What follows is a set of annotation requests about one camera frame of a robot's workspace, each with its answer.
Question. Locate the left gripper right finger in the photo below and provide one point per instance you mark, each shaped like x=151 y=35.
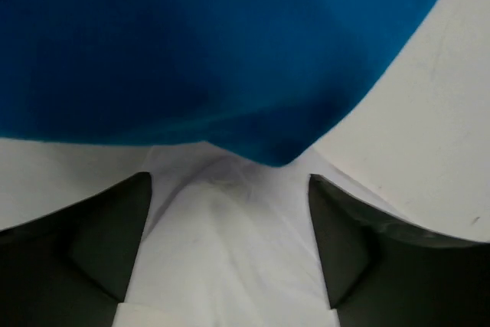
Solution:
x=380 y=270

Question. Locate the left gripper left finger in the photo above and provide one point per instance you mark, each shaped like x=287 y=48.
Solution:
x=73 y=267

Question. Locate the white t shirt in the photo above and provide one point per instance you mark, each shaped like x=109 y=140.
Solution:
x=227 y=242

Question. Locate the blue folded t shirt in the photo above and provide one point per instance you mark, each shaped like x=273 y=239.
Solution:
x=263 y=79

